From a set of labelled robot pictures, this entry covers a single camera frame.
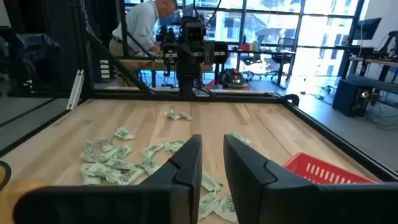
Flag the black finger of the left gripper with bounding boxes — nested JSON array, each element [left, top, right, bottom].
[[162, 42, 178, 67], [213, 41, 230, 65]]

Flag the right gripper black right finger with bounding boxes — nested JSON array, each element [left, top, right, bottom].
[[223, 134, 398, 224]]

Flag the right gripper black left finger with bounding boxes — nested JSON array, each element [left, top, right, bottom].
[[12, 134, 203, 224]]

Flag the red black floor machine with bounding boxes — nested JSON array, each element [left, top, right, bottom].
[[219, 68, 249, 90]]

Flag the wooden workbench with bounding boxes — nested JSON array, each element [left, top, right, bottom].
[[118, 58, 214, 72]]

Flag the person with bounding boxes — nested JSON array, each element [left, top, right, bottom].
[[108, 0, 178, 58]]

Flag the long black desk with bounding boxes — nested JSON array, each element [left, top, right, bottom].
[[228, 49, 297, 90]]

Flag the white-labelled drawer stack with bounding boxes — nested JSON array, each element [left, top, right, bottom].
[[99, 58, 111, 80]]

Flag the red plastic slotted basket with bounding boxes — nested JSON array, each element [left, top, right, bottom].
[[283, 152, 377, 185]]

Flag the black computer tower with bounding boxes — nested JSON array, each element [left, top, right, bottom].
[[331, 79, 374, 118]]

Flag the dark covered equipment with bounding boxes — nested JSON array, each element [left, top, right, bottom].
[[0, 26, 62, 91]]

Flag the black monitor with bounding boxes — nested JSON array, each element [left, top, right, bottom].
[[353, 17, 382, 40]]

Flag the wooden desk black legs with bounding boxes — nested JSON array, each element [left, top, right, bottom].
[[348, 55, 398, 82]]

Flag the amber glass mug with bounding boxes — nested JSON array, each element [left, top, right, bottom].
[[0, 179, 50, 224]]

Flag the left arm's wrist camera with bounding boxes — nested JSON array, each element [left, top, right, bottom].
[[182, 20, 206, 44]]

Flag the black aluminium table frame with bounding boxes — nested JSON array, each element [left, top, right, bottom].
[[0, 0, 398, 183]]

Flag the black frame clamp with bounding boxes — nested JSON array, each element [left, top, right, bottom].
[[281, 93, 300, 106]]

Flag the white metal rail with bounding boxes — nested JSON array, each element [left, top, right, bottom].
[[66, 69, 85, 111]]

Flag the large glass window wall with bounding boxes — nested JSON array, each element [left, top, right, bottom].
[[124, 0, 364, 78]]

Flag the tangled black floor cables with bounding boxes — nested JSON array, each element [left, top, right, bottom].
[[365, 101, 398, 131]]

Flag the right gripper's black cable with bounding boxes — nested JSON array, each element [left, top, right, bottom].
[[0, 160, 12, 191]]

